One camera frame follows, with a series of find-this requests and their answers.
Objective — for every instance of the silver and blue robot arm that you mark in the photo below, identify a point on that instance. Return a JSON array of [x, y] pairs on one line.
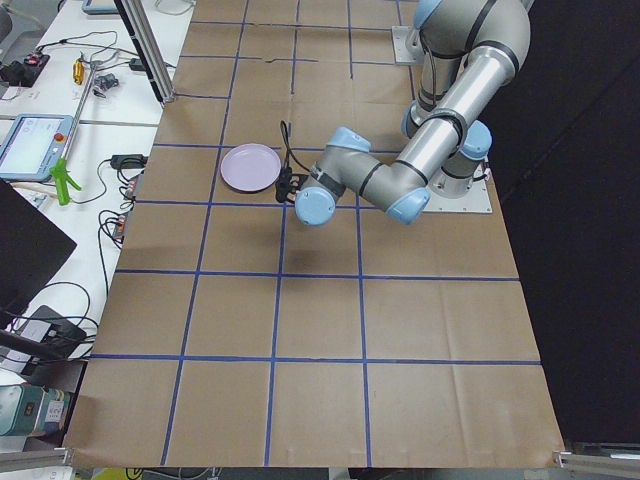
[[472, 49]]

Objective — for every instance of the lilac round plate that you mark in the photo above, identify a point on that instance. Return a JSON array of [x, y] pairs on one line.
[[250, 167]]

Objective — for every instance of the brown paper table cover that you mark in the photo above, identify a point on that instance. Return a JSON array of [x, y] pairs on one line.
[[234, 335]]

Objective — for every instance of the black power adapter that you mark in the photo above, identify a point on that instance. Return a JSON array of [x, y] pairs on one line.
[[128, 161]]

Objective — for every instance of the green plastic clamp tool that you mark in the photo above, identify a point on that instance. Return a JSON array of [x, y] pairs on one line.
[[63, 181]]

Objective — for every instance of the blue teach pendant tablet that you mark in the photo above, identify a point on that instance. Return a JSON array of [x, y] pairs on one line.
[[33, 146]]

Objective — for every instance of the black monitor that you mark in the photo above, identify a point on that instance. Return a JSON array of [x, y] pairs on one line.
[[33, 249]]

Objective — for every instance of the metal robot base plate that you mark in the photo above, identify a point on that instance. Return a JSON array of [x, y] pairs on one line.
[[460, 186]]

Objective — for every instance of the aluminium frame post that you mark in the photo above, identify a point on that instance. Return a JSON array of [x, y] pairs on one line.
[[140, 32]]

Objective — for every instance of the yellow handled tool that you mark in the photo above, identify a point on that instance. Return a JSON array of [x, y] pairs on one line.
[[78, 72]]

